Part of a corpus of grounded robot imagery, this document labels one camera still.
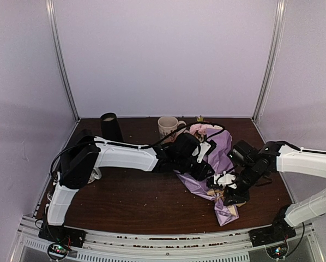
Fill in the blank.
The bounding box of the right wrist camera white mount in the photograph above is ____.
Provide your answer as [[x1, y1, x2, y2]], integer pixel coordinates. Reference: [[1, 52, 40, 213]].
[[206, 171, 237, 189]]

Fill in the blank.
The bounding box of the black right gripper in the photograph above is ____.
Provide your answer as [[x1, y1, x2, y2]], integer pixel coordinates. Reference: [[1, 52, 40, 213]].
[[223, 162, 261, 206]]

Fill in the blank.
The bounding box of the white vented front rail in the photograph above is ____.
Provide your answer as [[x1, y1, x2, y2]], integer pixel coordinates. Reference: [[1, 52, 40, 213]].
[[8, 216, 326, 261]]

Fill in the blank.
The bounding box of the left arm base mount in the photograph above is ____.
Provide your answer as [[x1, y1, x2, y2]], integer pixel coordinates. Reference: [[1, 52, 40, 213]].
[[35, 214, 86, 261]]

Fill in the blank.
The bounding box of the black tall vase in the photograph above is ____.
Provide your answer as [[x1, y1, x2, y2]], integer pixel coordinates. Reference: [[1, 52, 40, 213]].
[[100, 112, 124, 142]]

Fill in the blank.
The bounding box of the right aluminium frame post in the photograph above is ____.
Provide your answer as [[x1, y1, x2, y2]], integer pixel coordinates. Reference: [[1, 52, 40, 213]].
[[252, 0, 287, 123]]

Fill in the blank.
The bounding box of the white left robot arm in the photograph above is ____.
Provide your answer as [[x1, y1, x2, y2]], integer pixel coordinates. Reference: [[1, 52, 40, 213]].
[[45, 133, 216, 242]]

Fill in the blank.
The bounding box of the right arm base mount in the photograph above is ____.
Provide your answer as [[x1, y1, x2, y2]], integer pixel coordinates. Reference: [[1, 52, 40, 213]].
[[249, 205, 296, 260]]

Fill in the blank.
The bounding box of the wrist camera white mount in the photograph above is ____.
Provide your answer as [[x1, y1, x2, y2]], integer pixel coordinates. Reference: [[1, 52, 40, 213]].
[[192, 140, 216, 163], [206, 171, 237, 189]]

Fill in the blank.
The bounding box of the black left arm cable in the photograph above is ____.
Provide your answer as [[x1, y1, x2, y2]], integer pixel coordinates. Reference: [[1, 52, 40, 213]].
[[50, 122, 226, 178]]

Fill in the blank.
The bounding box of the left aluminium frame post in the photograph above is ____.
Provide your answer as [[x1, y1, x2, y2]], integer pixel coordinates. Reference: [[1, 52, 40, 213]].
[[46, 0, 80, 122]]

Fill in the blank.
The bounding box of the aluminium frame post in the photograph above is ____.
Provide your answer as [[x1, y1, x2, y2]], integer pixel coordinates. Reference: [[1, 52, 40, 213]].
[[252, 0, 287, 123], [46, 0, 80, 122]]

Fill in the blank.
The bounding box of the purple flower bouquet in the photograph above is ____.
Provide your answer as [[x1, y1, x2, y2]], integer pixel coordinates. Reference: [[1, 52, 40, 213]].
[[177, 123, 239, 226]]

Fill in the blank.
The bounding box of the cream printed mug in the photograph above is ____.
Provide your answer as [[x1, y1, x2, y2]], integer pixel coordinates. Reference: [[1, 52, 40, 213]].
[[158, 116, 186, 142]]

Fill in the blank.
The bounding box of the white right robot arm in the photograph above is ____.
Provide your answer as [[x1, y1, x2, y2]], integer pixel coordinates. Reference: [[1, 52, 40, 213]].
[[225, 140, 326, 241]]

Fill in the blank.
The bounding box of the beige satin ribbon bow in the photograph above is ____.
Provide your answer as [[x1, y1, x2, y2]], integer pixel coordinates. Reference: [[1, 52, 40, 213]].
[[207, 189, 246, 219]]

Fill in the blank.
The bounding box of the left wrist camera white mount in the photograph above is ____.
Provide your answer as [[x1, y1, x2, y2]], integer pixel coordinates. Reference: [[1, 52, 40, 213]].
[[192, 140, 216, 163]]

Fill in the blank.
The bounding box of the floral mug yellow inside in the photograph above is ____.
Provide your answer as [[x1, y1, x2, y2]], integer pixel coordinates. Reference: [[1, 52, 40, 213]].
[[88, 168, 102, 184]]

